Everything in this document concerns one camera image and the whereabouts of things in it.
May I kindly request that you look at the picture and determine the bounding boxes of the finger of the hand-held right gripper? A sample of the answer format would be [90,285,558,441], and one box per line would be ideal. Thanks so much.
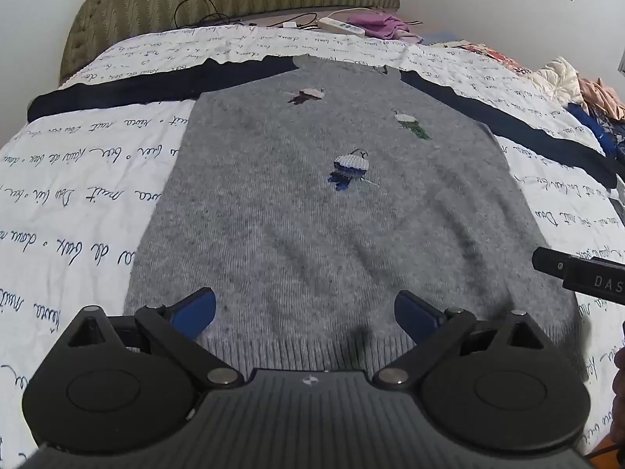
[532,247,595,275]

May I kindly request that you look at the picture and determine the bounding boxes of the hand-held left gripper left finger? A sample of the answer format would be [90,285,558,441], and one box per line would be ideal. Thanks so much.
[62,286,246,385]

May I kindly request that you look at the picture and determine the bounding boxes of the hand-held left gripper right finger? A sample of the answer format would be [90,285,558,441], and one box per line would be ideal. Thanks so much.
[372,290,544,387]

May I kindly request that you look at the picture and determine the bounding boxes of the grey sweater with navy sleeves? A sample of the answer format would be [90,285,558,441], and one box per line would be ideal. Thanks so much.
[27,54,618,383]

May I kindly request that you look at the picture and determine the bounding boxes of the blue cloth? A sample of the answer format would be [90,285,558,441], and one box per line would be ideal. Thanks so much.
[566,102,625,158]

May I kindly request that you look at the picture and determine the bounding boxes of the white script-printed bed sheet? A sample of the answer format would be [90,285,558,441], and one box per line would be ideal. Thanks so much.
[0,24,625,465]

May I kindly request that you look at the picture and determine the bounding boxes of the pink cloth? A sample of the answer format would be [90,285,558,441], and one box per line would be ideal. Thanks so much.
[578,75,625,124]

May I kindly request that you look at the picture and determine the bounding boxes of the cream jacket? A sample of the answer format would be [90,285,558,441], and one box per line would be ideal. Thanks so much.
[534,55,585,106]

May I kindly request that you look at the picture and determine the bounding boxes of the floral cloth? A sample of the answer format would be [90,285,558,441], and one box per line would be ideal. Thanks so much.
[430,39,527,77]

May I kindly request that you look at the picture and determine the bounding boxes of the purple cloth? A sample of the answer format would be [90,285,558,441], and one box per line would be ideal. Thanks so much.
[348,12,423,43]

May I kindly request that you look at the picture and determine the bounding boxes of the white power strip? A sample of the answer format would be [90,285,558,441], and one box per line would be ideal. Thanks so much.
[317,16,368,36]

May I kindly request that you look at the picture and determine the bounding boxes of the black cable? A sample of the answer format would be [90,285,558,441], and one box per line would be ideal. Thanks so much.
[173,0,320,31]

